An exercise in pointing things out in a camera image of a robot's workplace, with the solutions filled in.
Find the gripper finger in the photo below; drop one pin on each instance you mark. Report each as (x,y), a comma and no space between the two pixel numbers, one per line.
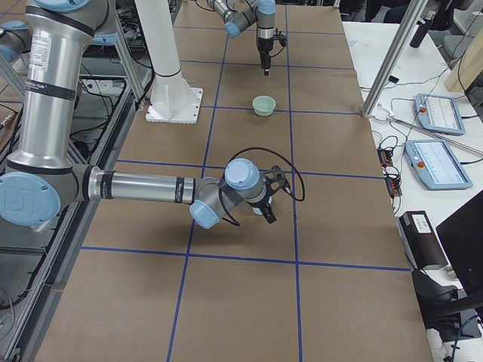
(267,63)
(263,63)
(270,216)
(263,208)

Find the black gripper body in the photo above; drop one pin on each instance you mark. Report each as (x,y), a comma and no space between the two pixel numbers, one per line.
(263,46)
(266,207)

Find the light blue plastic cup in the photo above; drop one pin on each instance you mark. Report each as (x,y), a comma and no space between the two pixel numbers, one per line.
(257,210)

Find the green ceramic bowl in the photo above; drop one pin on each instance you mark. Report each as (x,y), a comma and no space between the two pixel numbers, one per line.
(263,105)

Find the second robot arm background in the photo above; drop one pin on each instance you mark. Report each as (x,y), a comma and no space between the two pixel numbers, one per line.
(16,39)

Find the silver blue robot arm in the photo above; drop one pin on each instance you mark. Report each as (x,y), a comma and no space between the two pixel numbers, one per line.
(40,180)
(258,13)

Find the black water bottle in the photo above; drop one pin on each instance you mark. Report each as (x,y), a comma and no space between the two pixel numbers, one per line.
(423,27)

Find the black box with label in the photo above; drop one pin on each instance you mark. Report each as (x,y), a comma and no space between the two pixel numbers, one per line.
(420,241)

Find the near blue teach pendant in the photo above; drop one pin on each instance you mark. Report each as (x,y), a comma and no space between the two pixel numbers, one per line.
(436,166)

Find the blue teach pendant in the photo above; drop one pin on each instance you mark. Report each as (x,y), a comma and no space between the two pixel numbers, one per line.
(436,166)
(439,114)

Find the metal rod on desk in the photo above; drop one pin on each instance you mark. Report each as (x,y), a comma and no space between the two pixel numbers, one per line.
(435,135)

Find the far blue teach pendant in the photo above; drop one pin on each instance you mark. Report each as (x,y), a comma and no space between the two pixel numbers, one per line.
(439,114)

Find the black monitor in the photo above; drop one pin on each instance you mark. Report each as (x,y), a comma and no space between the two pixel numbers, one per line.
(461,237)

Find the wooden board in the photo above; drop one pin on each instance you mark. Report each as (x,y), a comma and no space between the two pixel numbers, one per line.
(467,68)

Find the black monitor stand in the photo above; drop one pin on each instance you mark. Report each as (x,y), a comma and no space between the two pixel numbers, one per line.
(446,308)

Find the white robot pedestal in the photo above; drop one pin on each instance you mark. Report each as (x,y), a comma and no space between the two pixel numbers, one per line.
(172,100)

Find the aluminium frame post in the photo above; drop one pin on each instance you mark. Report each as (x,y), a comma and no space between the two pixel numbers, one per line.
(405,28)

